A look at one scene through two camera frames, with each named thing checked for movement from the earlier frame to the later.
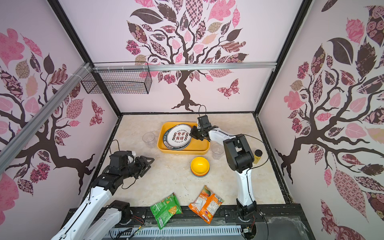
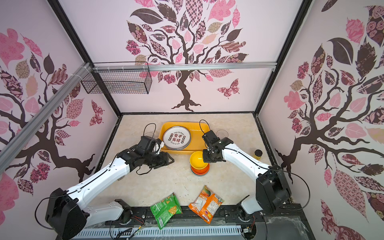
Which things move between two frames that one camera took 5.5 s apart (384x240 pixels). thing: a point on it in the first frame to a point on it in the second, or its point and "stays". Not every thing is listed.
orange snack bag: (206, 205) stays
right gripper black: (193, 134) to (205, 158)
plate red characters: (177, 137) stays
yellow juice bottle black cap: (257, 156) stays
